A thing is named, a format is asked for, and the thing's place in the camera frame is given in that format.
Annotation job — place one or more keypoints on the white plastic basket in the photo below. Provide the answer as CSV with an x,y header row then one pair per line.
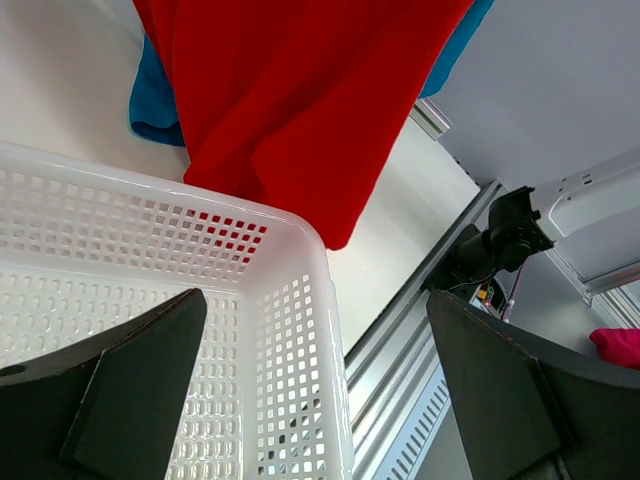
x,y
87,247

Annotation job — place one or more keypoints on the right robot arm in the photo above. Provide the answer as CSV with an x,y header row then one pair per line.
x,y
531,220

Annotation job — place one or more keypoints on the white slotted cable duct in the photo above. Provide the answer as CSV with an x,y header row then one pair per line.
x,y
409,449

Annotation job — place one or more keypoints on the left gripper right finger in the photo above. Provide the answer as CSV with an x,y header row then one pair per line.
x,y
528,408

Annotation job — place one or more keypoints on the blue t shirt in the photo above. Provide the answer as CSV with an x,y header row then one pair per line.
x,y
152,107

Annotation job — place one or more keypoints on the red t shirt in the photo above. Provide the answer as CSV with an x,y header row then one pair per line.
x,y
296,104

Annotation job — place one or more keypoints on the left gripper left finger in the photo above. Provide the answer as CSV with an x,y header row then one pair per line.
x,y
107,407

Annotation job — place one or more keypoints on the pink cloth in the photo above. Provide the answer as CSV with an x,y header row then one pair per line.
x,y
618,346

